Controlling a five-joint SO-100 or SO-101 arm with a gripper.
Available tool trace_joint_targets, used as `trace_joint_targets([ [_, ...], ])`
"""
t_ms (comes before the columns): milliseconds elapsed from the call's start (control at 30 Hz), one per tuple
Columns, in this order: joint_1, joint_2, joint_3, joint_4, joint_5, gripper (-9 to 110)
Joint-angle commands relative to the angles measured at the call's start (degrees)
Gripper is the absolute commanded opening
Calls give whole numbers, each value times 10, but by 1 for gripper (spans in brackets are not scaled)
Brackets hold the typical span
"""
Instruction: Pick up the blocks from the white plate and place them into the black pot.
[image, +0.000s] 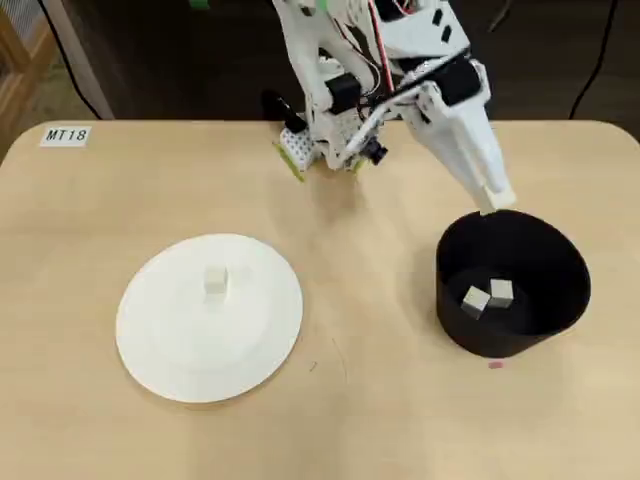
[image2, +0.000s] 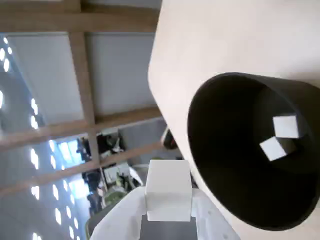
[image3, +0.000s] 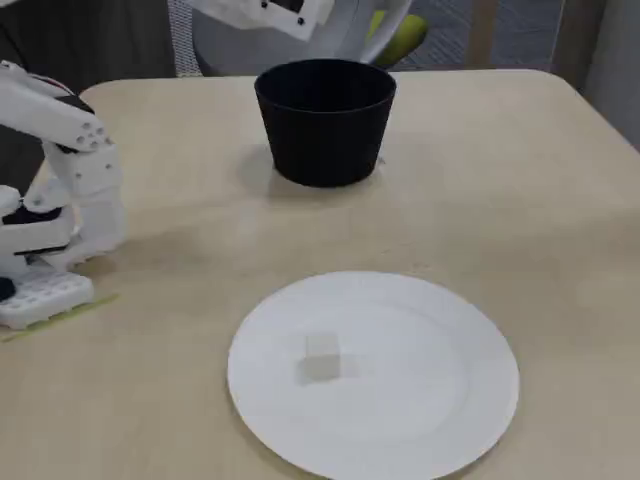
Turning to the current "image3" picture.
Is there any white cube block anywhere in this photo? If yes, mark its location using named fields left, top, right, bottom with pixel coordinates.
left=298, top=333, right=342, bottom=387

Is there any black pot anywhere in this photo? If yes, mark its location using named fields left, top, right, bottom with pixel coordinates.
left=253, top=58, right=400, bottom=189

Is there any white office chair green cushion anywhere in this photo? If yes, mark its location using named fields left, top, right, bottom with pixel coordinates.
left=167, top=0, right=430, bottom=79

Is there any green tape under base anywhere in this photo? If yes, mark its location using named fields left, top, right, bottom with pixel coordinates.
left=0, top=293, right=121, bottom=344

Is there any wooden partition frame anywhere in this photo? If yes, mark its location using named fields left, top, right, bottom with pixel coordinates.
left=472, top=0, right=494, bottom=69

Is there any white perforated base plate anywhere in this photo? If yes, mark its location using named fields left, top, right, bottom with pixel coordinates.
left=0, top=272, right=95, bottom=331

